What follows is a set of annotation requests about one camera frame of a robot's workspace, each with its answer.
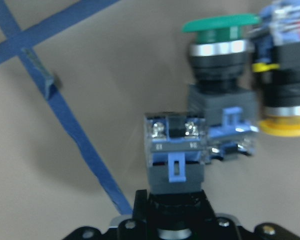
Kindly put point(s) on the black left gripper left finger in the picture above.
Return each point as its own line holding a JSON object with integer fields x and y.
{"x": 131, "y": 226}

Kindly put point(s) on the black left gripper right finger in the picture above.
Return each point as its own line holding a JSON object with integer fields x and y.
{"x": 228, "y": 227}

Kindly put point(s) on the green push button switch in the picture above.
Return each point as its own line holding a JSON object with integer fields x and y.
{"x": 218, "y": 57}

